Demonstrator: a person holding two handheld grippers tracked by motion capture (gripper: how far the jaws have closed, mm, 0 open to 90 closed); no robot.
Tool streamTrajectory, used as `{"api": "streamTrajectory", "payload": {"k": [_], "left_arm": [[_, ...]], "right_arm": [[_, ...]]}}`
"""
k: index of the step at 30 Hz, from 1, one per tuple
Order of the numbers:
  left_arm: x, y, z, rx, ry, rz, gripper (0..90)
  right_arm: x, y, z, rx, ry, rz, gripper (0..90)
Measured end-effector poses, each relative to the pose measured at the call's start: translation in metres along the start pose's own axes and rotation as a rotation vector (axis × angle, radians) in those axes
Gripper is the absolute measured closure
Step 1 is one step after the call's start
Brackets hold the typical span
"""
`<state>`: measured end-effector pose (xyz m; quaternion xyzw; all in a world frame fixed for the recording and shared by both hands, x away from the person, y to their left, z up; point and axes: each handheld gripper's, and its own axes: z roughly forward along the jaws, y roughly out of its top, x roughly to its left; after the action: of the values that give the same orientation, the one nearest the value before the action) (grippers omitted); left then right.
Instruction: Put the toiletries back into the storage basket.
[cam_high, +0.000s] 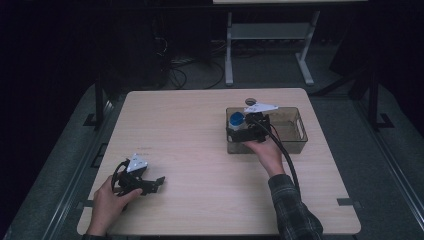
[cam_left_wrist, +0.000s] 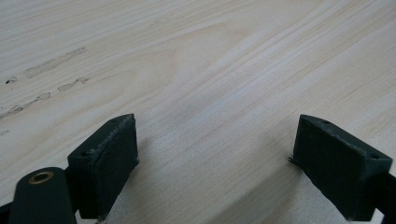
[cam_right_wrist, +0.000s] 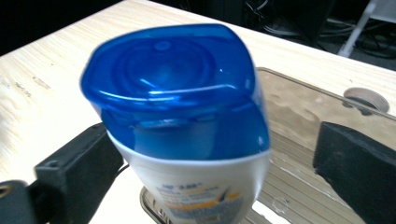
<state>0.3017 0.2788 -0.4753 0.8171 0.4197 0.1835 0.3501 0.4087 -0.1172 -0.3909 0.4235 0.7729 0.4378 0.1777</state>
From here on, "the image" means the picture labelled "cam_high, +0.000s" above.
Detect black metal post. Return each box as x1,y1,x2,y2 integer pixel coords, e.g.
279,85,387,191
83,72,106,130
367,68,396,132

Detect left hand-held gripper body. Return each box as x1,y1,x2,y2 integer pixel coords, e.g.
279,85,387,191
116,153,150,197

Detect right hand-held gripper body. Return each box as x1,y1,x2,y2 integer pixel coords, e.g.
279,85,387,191
243,102,280,143

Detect grey metal desk frame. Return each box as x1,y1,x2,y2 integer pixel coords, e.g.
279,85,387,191
224,10,321,87

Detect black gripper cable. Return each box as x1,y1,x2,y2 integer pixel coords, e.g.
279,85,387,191
248,118,302,199
110,159,132,196

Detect person's right hand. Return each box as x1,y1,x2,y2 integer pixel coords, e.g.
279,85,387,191
242,138,287,178

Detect white bottle with blue cap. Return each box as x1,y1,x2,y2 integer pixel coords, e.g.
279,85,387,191
228,111,248,132

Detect person's left hand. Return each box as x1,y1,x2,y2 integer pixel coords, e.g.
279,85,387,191
86,174,144,238

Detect metal frame rail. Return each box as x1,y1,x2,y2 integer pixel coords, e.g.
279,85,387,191
352,99,424,232
41,98,125,240

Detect brown translucent plastic bin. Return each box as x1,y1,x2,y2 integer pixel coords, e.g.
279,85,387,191
225,106,309,155

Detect dark grey table bracket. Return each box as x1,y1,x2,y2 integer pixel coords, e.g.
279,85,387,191
335,197,363,210
76,199,95,211

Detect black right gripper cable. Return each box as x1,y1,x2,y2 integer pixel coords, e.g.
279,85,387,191
248,118,302,199

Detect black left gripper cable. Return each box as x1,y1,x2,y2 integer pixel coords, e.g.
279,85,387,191
110,159,132,196

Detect black floor cables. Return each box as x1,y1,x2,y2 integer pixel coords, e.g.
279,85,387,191
167,57,226,91

